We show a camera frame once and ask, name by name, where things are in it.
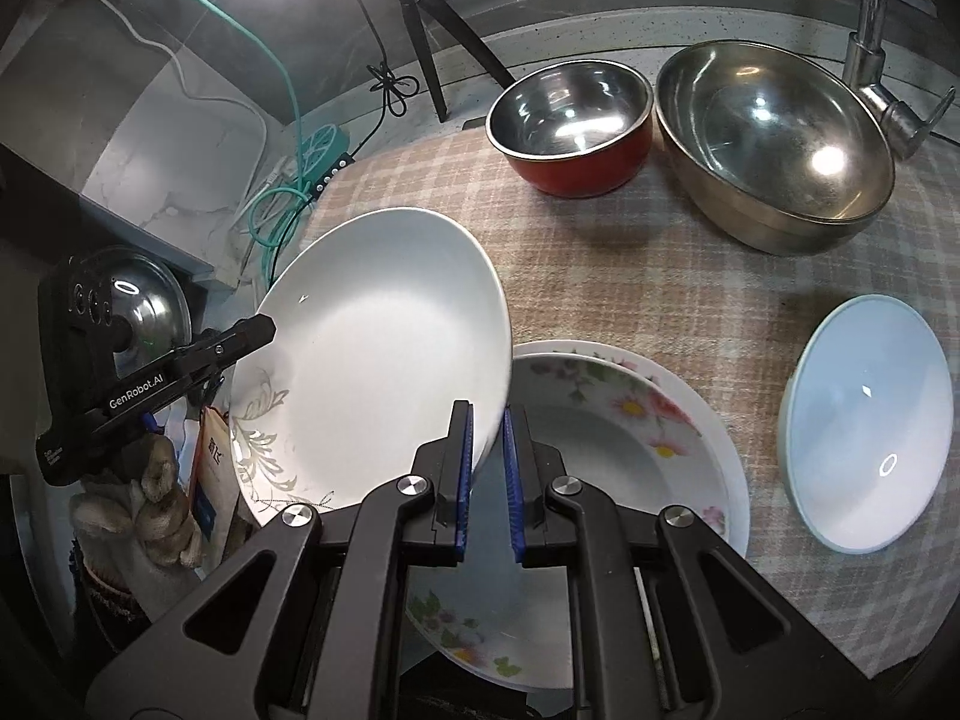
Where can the red steel bowl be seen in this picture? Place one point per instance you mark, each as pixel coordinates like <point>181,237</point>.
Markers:
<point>575,130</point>

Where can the checkered table cloth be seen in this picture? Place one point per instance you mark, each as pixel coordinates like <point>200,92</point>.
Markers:
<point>643,270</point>

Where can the small white bowl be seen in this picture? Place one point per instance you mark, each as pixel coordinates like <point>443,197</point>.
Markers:
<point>865,424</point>

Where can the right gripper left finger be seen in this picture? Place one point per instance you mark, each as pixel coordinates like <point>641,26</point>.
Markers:
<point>305,620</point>

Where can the red white paper bag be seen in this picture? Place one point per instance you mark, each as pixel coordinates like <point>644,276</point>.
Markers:
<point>215,498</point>

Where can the plain white plate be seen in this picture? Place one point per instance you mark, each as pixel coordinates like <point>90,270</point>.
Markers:
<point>380,326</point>

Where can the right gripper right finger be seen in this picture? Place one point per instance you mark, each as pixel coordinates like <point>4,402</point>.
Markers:
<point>666,620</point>

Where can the floral plate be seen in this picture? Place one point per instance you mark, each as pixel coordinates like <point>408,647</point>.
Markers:
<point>597,442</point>

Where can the chrome kitchen faucet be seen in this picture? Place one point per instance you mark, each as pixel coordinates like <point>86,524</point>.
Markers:
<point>903,129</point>

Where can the steel pot lid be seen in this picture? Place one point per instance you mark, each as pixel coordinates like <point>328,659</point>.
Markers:
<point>140,304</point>

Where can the large steel bowl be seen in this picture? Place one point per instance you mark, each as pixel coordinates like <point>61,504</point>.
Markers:
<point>775,151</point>

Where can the gloved left hand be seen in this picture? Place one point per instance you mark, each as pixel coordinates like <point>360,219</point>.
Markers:
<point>135,530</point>

